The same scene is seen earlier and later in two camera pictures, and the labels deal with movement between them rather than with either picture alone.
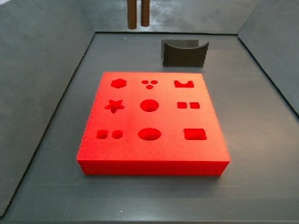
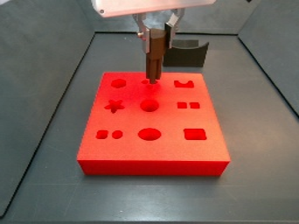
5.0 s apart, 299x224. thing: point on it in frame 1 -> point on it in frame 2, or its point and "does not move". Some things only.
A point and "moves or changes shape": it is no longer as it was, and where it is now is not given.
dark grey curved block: x=182 y=53 does not move
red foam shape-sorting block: x=154 y=127 does not move
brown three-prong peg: x=144 y=10 moves or changes shape
